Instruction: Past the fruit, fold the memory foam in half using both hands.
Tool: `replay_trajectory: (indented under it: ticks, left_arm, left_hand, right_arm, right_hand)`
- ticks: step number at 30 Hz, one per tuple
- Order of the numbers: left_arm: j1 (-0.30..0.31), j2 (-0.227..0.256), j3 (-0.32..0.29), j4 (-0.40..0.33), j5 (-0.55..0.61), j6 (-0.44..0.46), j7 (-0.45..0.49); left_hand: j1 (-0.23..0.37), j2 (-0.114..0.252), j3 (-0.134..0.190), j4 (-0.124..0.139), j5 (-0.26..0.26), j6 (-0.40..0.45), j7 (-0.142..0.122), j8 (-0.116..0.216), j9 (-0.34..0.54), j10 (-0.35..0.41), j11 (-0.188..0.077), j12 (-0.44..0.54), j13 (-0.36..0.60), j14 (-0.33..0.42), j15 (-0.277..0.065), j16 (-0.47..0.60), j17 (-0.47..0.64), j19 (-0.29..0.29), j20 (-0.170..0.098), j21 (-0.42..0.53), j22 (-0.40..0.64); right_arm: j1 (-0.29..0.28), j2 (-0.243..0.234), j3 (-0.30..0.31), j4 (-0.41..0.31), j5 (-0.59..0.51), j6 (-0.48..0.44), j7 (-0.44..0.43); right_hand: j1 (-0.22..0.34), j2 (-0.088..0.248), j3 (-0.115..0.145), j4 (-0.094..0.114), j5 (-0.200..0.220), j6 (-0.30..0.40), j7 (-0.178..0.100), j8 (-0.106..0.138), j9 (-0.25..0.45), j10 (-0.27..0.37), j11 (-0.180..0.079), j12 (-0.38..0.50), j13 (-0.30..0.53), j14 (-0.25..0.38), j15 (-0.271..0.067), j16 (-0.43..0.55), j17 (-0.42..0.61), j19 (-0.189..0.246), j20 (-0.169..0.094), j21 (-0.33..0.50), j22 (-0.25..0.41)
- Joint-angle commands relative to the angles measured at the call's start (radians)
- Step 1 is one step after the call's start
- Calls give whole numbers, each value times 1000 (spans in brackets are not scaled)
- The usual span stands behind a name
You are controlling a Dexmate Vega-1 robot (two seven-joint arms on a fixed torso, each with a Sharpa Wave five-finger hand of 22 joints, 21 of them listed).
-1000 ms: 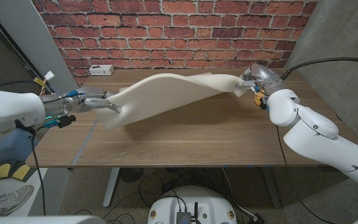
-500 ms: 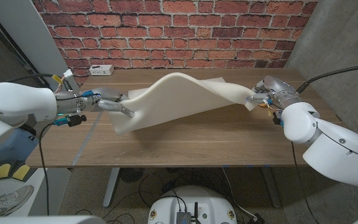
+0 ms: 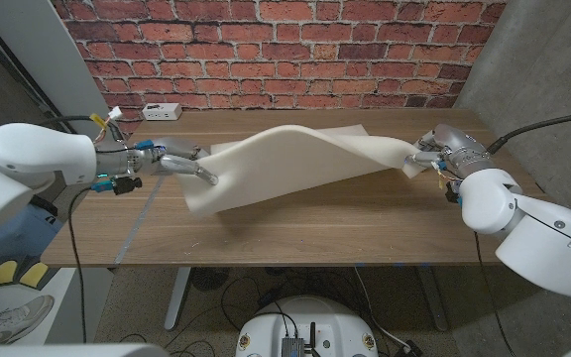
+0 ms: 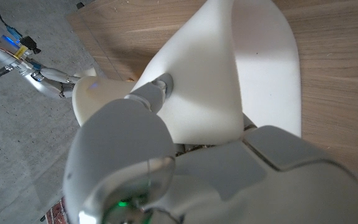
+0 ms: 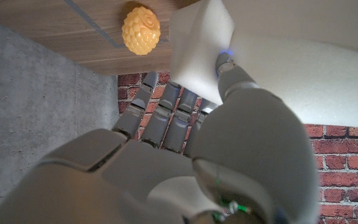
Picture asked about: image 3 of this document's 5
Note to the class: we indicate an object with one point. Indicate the red brick printed backdrop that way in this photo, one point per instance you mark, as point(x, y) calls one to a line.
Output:
point(285, 49)

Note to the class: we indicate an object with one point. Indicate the grey table leg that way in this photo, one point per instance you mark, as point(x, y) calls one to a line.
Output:
point(433, 297)

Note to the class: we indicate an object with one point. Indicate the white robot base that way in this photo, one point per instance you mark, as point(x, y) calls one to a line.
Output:
point(325, 322)

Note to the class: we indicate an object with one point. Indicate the white floor platform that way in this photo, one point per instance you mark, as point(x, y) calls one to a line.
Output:
point(82, 307)

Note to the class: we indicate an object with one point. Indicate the black cloth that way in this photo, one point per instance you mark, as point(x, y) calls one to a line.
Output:
point(42, 204)

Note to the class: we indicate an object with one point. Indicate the white table leg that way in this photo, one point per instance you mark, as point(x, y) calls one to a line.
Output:
point(176, 297)

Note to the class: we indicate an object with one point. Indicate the grey electronics box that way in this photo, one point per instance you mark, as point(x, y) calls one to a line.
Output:
point(293, 348)

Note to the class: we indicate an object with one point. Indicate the grey tape strip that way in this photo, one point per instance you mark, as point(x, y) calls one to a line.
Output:
point(139, 220)

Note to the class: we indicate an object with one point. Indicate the white power strip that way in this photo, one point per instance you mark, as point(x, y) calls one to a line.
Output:
point(161, 111)

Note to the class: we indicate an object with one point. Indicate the white robot chest cover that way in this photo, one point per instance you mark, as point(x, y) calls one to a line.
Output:
point(67, 351)

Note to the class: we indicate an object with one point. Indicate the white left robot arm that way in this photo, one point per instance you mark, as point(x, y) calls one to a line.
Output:
point(33, 154)

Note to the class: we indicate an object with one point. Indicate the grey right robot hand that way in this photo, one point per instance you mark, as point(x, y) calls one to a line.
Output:
point(456, 149)

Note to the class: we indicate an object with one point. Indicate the black round floor object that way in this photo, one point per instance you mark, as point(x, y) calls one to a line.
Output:
point(209, 278)

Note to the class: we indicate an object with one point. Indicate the grey white sneaker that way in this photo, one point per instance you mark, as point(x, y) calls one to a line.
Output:
point(23, 317)

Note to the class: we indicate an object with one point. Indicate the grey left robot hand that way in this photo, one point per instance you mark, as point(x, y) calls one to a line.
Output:
point(176, 148)

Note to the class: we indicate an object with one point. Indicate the white partition panel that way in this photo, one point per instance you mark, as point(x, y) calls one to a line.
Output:
point(52, 74)

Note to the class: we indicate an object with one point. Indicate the white memory foam sheet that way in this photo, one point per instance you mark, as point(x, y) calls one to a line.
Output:
point(285, 158)

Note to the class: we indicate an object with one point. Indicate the yellow black foam pad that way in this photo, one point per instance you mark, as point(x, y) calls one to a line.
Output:
point(2, 273)
point(35, 274)

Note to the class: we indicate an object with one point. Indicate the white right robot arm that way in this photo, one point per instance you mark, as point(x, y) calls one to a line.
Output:
point(538, 238)

